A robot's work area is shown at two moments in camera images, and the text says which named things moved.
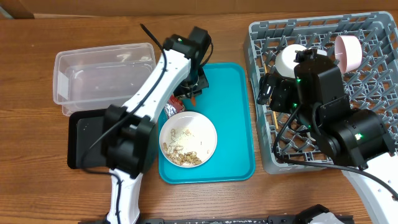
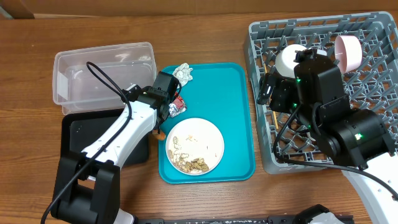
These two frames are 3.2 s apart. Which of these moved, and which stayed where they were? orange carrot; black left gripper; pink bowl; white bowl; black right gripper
Moved: black left gripper; orange carrot
Stayed: white bowl; black right gripper; pink bowl
